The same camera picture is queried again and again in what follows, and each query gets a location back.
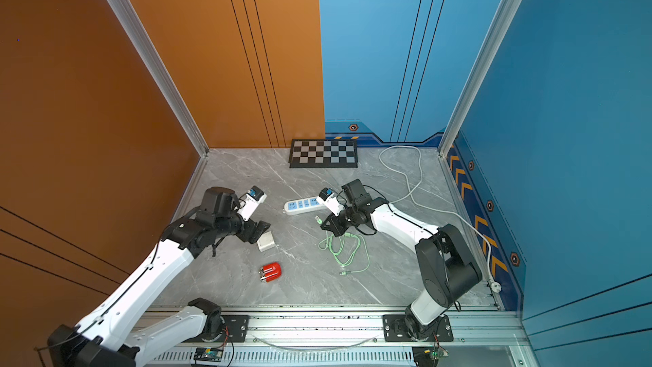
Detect aluminium front rail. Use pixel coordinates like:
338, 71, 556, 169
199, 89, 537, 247
151, 305, 538, 366

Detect white blue power strip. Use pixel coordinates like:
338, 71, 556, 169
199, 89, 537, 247
283, 196, 325, 216

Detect green circuit board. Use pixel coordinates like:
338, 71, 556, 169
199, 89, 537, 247
418, 346, 449, 365
193, 348, 224, 363

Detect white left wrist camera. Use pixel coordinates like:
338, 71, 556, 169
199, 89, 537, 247
238, 185, 267, 221

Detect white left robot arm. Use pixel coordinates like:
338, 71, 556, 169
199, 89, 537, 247
45, 186, 270, 366

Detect white usb charger adapter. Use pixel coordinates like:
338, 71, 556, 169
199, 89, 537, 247
256, 231, 276, 252

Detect aluminium corner post left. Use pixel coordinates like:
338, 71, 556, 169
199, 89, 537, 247
106, 0, 210, 158

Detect green circuit board left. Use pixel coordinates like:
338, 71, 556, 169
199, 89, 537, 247
193, 348, 224, 363

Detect green circuit board right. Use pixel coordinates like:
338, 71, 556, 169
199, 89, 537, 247
418, 346, 449, 365

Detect aluminium corner post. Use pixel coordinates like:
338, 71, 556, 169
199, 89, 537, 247
106, 0, 210, 158
438, 0, 523, 158

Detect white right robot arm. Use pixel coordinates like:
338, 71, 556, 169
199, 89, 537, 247
317, 179, 483, 341

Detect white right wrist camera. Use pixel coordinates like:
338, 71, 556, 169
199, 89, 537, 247
317, 188, 344, 216

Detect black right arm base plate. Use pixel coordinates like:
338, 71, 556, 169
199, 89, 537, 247
382, 314, 454, 343

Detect red electric shaver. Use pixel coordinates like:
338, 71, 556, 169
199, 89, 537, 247
259, 263, 282, 283

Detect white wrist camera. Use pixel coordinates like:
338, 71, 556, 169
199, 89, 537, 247
317, 188, 344, 216
238, 185, 267, 221

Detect aluminium corner post right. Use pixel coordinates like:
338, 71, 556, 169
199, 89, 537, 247
438, 0, 523, 158

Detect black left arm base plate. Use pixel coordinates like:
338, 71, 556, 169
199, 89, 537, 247
215, 314, 250, 343

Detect white power strip cord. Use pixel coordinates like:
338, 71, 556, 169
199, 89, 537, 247
378, 145, 494, 282

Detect black grey checkerboard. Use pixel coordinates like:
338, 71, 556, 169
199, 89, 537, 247
289, 139, 358, 168

